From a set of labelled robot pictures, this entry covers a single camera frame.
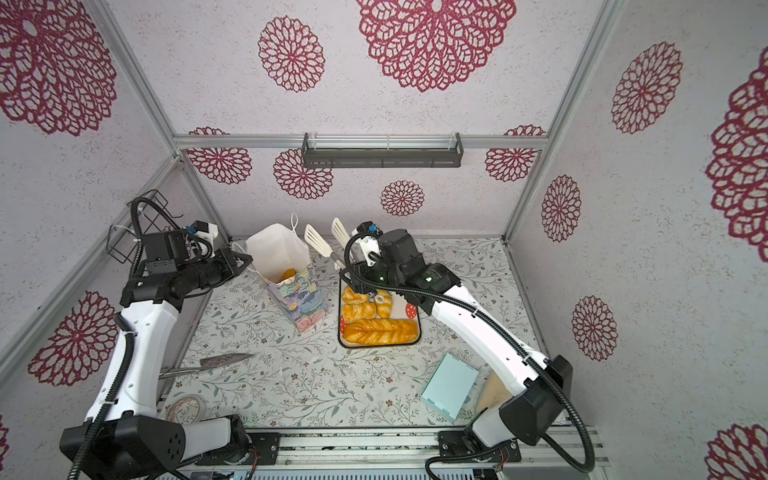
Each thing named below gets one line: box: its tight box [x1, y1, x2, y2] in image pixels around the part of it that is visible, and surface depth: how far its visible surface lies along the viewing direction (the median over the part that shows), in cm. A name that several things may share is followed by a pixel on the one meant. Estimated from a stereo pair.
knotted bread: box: [342, 285, 369, 304], surface depth 100 cm
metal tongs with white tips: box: [304, 217, 351, 269], surface depth 72 cm
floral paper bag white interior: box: [245, 212, 327, 332], surface depth 89 cm
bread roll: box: [376, 289, 393, 319], surface depth 99 cm
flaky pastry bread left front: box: [343, 302, 377, 323], surface depth 97 cm
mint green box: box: [420, 353, 479, 423], surface depth 83 cm
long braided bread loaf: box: [343, 319, 419, 345], surface depth 92 cm
